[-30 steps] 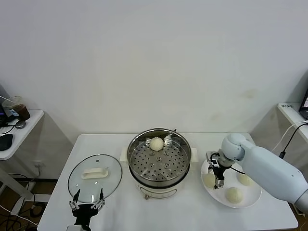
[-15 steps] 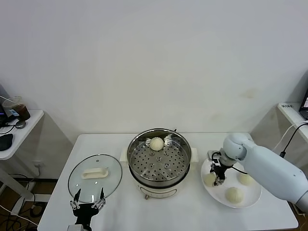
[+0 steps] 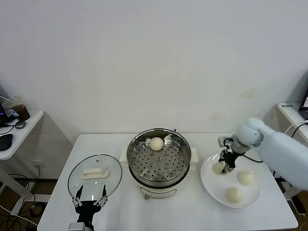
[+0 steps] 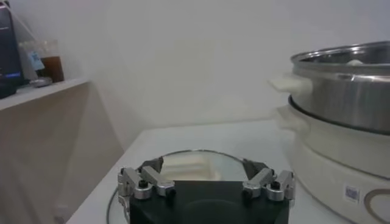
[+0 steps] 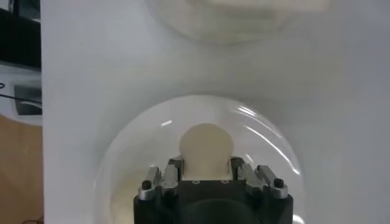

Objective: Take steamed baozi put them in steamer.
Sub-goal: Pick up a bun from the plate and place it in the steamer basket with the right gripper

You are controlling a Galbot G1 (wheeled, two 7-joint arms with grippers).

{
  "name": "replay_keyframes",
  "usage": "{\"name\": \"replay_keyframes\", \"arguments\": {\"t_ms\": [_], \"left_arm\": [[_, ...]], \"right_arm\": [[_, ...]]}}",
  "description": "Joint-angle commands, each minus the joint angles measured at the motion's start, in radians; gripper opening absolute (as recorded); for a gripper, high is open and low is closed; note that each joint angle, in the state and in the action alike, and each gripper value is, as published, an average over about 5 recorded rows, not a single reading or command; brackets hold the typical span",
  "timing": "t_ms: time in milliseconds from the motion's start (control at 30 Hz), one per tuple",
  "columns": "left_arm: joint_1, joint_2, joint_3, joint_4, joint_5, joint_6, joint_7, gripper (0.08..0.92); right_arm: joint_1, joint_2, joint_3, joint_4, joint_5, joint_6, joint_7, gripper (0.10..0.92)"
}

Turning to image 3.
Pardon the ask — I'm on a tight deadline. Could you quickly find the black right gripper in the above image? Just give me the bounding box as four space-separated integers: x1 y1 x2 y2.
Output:
218 147 238 175

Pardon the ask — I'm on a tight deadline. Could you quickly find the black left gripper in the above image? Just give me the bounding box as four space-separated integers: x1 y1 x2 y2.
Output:
71 184 108 224

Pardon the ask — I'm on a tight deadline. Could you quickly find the white steamed baozi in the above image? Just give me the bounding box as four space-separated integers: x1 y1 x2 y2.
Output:
225 187 244 204
237 170 255 186
149 137 164 152
212 161 226 175

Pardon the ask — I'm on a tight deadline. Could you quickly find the glass pot lid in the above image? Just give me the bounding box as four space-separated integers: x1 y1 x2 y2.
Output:
67 154 123 202

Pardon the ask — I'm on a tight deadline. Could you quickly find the black computer mouse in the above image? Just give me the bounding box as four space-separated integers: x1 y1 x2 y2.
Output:
0 133 14 152

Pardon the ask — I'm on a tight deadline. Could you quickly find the stainless steel steamer basket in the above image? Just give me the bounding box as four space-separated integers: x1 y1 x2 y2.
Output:
119 128 200 190

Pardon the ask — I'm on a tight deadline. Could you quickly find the white round plate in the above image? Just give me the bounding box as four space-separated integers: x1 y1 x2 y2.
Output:
200 154 262 209

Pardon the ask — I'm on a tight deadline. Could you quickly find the white side table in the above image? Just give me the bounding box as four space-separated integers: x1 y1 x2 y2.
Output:
276 103 308 205
0 109 46 215

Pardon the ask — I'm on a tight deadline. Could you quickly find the black laptop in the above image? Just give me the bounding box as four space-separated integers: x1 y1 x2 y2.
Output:
299 89 308 121

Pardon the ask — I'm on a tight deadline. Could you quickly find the clear iced coffee cup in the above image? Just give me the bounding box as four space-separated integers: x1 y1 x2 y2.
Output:
1 96 31 121

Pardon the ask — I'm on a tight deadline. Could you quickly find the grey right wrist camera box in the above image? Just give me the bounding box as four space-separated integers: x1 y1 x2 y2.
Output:
218 136 234 148

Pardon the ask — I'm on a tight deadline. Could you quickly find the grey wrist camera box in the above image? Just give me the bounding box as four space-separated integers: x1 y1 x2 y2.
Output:
218 136 234 148
68 222 87 231

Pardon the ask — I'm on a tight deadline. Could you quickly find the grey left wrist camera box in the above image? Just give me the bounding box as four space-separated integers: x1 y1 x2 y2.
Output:
68 222 87 231

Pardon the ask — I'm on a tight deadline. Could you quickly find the black floor cable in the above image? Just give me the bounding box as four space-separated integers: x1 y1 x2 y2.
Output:
8 172 37 210

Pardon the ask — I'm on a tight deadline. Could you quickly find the white power cable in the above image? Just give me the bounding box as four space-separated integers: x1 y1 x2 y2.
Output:
285 120 308 135

